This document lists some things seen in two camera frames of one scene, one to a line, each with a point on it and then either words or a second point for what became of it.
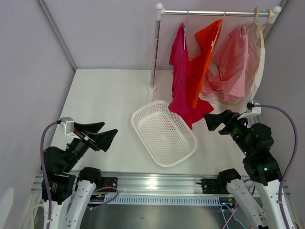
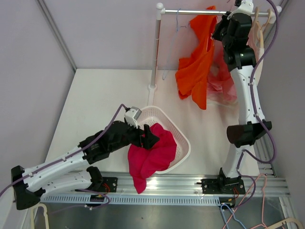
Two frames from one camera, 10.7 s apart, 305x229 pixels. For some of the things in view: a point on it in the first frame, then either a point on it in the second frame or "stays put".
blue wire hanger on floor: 233,216 stays put
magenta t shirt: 180,100 -> 143,162
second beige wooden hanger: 262,39 stays put
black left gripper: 102,140 -> 147,141
